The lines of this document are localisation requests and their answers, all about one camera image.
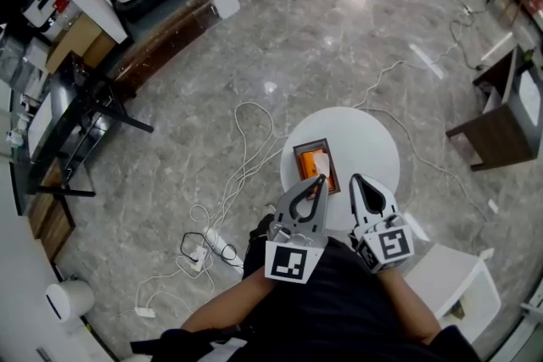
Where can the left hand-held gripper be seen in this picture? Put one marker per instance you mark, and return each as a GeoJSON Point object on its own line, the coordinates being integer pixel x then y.
{"type": "Point", "coordinates": [286, 263]}

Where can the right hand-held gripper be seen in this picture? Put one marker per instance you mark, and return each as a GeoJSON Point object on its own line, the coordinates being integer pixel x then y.
{"type": "Point", "coordinates": [388, 248]}

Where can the orange packet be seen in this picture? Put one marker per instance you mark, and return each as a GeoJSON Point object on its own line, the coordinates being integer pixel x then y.
{"type": "Point", "coordinates": [307, 167]}

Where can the brown wooden box tray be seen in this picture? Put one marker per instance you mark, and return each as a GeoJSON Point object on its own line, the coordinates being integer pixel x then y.
{"type": "Point", "coordinates": [311, 146]}

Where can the person's left forearm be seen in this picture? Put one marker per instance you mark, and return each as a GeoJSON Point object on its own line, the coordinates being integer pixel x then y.
{"type": "Point", "coordinates": [229, 301]}

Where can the person's right forearm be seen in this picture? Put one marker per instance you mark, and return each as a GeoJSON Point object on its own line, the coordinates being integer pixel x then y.
{"type": "Point", "coordinates": [409, 305]}

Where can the brown cardboard box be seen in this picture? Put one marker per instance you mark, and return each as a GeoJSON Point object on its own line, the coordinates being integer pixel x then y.
{"type": "Point", "coordinates": [72, 42]}

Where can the round white side table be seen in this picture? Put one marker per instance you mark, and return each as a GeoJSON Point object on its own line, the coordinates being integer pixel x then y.
{"type": "Point", "coordinates": [360, 140]}

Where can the long white power strip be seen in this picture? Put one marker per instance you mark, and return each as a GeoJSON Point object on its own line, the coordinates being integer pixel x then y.
{"type": "Point", "coordinates": [216, 239]}

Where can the person's black clothing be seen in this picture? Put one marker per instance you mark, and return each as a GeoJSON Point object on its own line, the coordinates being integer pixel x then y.
{"type": "Point", "coordinates": [339, 309]}

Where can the white wash basin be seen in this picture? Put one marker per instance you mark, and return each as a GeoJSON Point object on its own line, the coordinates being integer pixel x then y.
{"type": "Point", "coordinates": [449, 271]}

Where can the white power socket block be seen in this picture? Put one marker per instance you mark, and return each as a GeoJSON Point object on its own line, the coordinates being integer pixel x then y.
{"type": "Point", "coordinates": [200, 254]}

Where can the small white floor block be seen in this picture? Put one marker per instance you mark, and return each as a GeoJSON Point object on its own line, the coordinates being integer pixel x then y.
{"type": "Point", "coordinates": [492, 206]}

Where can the brass basin drain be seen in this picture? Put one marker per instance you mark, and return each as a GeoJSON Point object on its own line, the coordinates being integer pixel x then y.
{"type": "Point", "coordinates": [458, 309]}

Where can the dark wooden vanity cabinet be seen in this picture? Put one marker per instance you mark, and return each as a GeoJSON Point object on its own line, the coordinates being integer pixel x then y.
{"type": "Point", "coordinates": [500, 135]}

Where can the white chest-worn device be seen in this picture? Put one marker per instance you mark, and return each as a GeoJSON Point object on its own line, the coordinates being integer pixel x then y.
{"type": "Point", "coordinates": [229, 352]}

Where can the small white power adapter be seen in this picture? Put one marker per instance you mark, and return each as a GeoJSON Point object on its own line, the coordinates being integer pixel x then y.
{"type": "Point", "coordinates": [145, 312]}

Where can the white extension socket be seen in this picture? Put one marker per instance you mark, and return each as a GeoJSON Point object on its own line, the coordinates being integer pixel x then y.
{"type": "Point", "coordinates": [466, 9]}

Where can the wooden floor platform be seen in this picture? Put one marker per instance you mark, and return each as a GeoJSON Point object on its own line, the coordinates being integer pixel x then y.
{"type": "Point", "coordinates": [169, 38]}

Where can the white cylindrical bin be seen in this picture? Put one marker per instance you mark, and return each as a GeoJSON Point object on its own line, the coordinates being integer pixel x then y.
{"type": "Point", "coordinates": [74, 296]}

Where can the wooden drawer cabinet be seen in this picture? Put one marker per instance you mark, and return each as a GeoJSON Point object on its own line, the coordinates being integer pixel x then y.
{"type": "Point", "coordinates": [53, 224]}

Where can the white rectangular board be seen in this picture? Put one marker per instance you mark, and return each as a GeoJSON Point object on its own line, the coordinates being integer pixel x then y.
{"type": "Point", "coordinates": [39, 123]}

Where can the clear plastic container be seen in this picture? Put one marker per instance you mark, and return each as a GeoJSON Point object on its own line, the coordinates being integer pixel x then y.
{"type": "Point", "coordinates": [17, 63]}

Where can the white dispenser machine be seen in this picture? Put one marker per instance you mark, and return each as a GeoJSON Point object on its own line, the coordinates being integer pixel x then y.
{"type": "Point", "coordinates": [40, 8]}

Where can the black metal frame desk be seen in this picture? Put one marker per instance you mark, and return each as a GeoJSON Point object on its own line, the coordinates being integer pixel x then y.
{"type": "Point", "coordinates": [63, 106]}

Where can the grey wall switch panel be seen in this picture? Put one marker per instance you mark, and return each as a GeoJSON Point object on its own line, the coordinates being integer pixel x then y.
{"type": "Point", "coordinates": [44, 355]}

